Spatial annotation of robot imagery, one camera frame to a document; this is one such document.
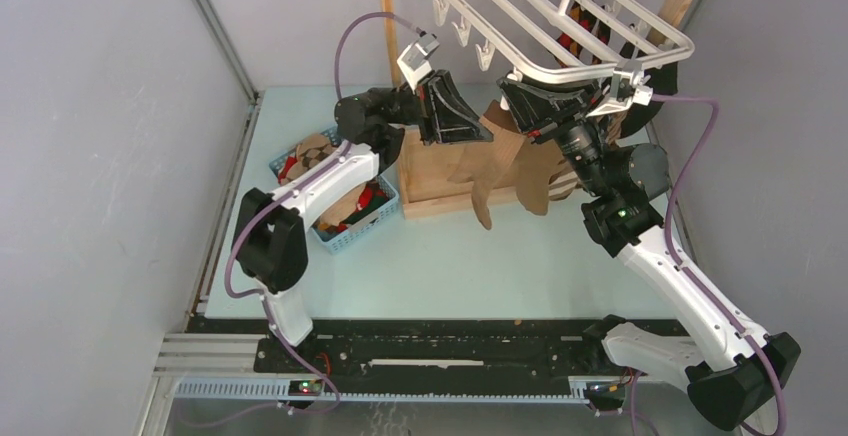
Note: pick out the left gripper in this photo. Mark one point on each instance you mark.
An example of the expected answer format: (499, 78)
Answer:
(447, 124)

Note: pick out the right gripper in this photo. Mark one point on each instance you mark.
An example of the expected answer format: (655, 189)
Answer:
(533, 105)

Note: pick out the plain brown sock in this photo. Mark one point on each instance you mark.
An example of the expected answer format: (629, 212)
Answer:
(484, 164)

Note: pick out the white plastic clip hanger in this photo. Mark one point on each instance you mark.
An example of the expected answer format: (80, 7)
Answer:
(520, 35)

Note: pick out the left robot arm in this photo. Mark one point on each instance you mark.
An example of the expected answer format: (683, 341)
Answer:
(270, 240)

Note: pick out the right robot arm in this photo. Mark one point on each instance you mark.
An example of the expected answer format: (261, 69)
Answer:
(731, 366)

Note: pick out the red yellow argyle sock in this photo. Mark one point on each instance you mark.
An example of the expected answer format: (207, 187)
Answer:
(588, 22)

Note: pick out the blue plastic basket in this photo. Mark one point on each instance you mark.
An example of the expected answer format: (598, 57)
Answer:
(377, 201)

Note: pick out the brown argyle sock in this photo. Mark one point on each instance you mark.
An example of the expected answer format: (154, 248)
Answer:
(306, 154)

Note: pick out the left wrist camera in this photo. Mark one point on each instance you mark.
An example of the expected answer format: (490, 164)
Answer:
(414, 63)

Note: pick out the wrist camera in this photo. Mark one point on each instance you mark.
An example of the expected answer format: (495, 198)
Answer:
(414, 63)
(627, 86)

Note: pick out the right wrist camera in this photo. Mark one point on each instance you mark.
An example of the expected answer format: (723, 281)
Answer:
(627, 86)

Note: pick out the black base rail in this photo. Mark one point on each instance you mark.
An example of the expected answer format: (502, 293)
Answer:
(446, 357)

